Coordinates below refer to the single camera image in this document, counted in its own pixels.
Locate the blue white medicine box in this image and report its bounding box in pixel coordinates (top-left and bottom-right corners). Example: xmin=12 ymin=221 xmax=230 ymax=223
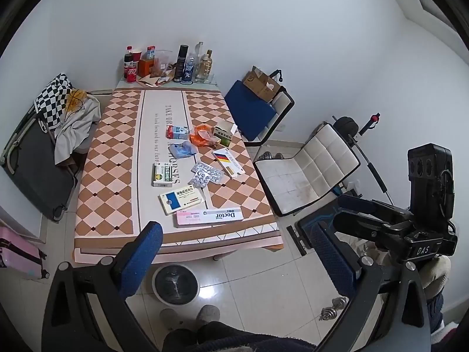
xmin=158 ymin=188 xmax=208 ymax=216

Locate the person's left foot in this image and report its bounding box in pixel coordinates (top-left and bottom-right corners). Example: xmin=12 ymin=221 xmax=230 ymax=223
xmin=159 ymin=308 xmax=188 ymax=332

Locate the gold cap glass bottle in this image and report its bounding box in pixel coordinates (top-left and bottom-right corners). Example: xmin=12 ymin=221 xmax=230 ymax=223
xmin=201 ymin=49 xmax=215 ymax=83

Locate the grey cloth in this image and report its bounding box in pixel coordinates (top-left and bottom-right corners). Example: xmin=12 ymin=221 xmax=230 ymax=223
xmin=54 ymin=93 xmax=102 ymax=165

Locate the tall clear glass bottle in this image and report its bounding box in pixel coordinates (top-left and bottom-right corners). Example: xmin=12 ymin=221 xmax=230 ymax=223
xmin=196 ymin=42 xmax=205 ymax=81

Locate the pink white long box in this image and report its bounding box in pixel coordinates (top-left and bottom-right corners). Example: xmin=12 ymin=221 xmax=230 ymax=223
xmin=176 ymin=207 xmax=245 ymax=229

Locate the dark folded cot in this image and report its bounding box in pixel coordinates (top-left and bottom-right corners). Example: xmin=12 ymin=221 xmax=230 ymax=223
xmin=0 ymin=99 xmax=80 ymax=223

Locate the blue folding chair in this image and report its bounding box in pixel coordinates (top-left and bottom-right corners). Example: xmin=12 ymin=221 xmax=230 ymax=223
xmin=224 ymin=69 xmax=296 ymax=148

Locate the black white checkered bag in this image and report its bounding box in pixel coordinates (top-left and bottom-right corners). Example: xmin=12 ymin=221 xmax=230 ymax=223
xmin=35 ymin=74 xmax=74 ymax=133

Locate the round white trash bin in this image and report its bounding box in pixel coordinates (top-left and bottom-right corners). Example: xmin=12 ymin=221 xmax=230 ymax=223
xmin=152 ymin=264 xmax=200 ymax=306

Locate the checked brown tablecloth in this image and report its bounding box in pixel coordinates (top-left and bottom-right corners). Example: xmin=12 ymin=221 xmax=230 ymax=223
xmin=73 ymin=84 xmax=283 ymax=265

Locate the person's foot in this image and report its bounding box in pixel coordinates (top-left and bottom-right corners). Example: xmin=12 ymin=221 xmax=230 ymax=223
xmin=159 ymin=308 xmax=188 ymax=332
xmin=196 ymin=304 xmax=221 ymax=329

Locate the flag print box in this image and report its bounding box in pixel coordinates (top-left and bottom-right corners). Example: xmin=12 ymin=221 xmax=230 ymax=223
xmin=212 ymin=148 xmax=246 ymax=180

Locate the orange plastic wrapper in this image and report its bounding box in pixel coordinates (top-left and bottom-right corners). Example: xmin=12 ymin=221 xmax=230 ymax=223
xmin=188 ymin=125 xmax=220 ymax=149

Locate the cardboard box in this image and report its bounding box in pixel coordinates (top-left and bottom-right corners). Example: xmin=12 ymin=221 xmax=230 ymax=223
xmin=243 ymin=66 xmax=283 ymax=103

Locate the brown paper packet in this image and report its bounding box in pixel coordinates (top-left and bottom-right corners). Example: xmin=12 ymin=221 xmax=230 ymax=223
xmin=138 ymin=74 xmax=173 ymax=88

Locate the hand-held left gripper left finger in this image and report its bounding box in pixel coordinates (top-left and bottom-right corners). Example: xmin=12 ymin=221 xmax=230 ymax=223
xmin=42 ymin=221 xmax=164 ymax=352

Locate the person's right leg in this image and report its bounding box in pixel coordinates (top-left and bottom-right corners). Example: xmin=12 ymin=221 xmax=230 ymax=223
xmin=197 ymin=321 xmax=316 ymax=352

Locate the person's leg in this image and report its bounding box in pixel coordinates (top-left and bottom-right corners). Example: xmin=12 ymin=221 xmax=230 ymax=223
xmin=197 ymin=321 xmax=316 ymax=352
xmin=163 ymin=328 xmax=200 ymax=352

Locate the green white medicine box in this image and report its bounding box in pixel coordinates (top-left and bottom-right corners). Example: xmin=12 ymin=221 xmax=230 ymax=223
xmin=152 ymin=162 xmax=174 ymax=187

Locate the black spray can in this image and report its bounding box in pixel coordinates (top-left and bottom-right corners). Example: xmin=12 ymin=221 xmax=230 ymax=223
xmin=175 ymin=45 xmax=189 ymax=83

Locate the orange mesh bag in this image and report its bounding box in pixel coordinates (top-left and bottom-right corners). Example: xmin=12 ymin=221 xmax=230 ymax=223
xmin=66 ymin=89 xmax=89 ymax=116

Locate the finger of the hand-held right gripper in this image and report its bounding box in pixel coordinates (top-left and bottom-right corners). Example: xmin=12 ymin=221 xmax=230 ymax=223
xmin=337 ymin=194 xmax=416 ymax=221
xmin=332 ymin=209 xmax=413 ymax=246

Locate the small blue milk carton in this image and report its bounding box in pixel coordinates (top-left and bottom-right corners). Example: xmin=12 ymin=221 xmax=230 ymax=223
xmin=166 ymin=125 xmax=190 ymax=140

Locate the clear snack bag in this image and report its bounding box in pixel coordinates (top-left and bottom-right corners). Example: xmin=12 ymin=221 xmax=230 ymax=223
xmin=154 ymin=49 xmax=174 ymax=76

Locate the person's right foot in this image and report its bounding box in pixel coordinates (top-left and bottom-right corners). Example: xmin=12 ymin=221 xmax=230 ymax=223
xmin=196 ymin=304 xmax=221 ymax=329

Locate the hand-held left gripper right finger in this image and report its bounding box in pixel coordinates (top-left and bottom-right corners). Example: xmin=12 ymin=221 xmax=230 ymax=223
xmin=311 ymin=224 xmax=434 ymax=352

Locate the blue plastic wrapper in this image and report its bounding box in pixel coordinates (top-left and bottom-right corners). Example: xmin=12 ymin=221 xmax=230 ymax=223
xmin=171 ymin=140 xmax=198 ymax=159

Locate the blue label water bottle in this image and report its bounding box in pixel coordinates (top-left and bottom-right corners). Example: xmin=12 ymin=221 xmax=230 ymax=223
xmin=183 ymin=54 xmax=196 ymax=84

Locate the chrome dumbbell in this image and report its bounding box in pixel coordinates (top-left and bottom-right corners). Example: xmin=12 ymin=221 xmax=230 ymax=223
xmin=320 ymin=296 xmax=348 ymax=322

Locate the black exercise machine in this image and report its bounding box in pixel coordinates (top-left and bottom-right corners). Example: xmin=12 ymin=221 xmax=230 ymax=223
xmin=332 ymin=112 xmax=397 ymax=206

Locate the pink suitcase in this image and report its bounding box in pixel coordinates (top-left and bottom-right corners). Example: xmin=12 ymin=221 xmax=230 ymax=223
xmin=0 ymin=226 xmax=50 ymax=280

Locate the white padded chair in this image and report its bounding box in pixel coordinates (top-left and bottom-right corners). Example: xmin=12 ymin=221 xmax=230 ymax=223
xmin=253 ymin=123 xmax=371 ymax=218

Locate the person's right forearm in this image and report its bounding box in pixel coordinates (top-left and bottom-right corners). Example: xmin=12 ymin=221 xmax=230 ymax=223
xmin=418 ymin=256 xmax=455 ymax=338

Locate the dark green small box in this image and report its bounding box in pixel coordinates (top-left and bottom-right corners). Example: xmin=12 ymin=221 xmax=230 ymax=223
xmin=213 ymin=121 xmax=237 ymax=147

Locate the person's left leg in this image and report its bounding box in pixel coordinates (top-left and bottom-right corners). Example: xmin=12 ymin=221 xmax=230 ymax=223
xmin=163 ymin=328 xmax=200 ymax=352

